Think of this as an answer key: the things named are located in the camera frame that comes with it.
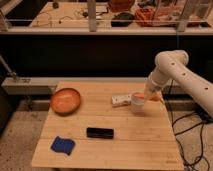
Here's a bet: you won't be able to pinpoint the orange pepper with green stem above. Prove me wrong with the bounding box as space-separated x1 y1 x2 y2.
134 93 161 101

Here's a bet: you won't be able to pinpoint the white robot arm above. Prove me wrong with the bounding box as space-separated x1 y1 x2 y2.
144 50 213 117

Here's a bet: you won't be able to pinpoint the white ceramic cup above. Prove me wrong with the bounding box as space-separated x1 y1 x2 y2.
130 92 145 114

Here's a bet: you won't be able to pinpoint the black rectangular box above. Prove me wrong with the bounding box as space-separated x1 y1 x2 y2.
86 127 114 139

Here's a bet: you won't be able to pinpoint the orange crate in background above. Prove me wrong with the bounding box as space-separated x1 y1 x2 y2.
134 7 201 28

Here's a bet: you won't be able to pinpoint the black object on back table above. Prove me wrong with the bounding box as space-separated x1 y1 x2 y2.
111 12 134 27

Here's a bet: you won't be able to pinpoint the orange wooden bowl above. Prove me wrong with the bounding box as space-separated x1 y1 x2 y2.
50 88 81 115

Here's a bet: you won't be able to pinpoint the blue cloth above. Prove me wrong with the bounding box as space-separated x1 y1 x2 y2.
50 136 75 155

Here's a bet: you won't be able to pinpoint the black cables on floor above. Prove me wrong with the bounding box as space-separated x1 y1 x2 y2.
164 79 213 171

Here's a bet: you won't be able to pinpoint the blue cable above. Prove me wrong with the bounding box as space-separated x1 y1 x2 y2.
174 31 180 52

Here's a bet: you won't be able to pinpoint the grey metal rail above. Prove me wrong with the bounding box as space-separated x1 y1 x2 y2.
1 77 147 95

